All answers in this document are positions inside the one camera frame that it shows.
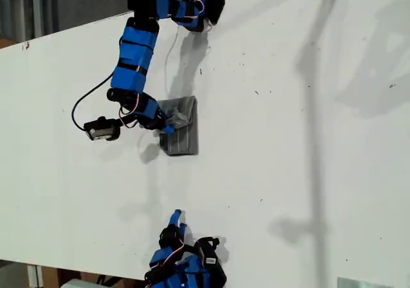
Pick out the white table leg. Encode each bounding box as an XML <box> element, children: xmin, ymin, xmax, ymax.
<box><xmin>27</xmin><ymin>264</ymin><xmax>44</xmax><ymax>288</ymax></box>

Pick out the black camera cable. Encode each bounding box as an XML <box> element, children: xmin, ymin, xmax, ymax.
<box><xmin>71</xmin><ymin>73</ymin><xmax>115</xmax><ymax>131</ymax></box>

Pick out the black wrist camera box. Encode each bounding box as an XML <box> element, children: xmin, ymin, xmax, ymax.
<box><xmin>83</xmin><ymin>116</ymin><xmax>122</xmax><ymax>143</ymax></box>
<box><xmin>193</xmin><ymin>236</ymin><xmax>222</xmax><ymax>267</ymax></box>

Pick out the black camera stalk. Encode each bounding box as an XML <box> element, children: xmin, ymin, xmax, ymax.
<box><xmin>117</xmin><ymin>115</ymin><xmax>139</xmax><ymax>128</ymax></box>

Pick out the thin white cable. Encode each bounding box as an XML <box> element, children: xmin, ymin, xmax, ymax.
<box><xmin>164</xmin><ymin>28</ymin><xmax>181</xmax><ymax>94</ymax></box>

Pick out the white plastic container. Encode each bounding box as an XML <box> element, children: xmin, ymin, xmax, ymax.
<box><xmin>62</xmin><ymin>278</ymin><xmax>101</xmax><ymax>288</ymax></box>

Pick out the grey white-striped square towel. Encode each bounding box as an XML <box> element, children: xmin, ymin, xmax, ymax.
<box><xmin>158</xmin><ymin>95</ymin><xmax>200</xmax><ymax>157</ymax></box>

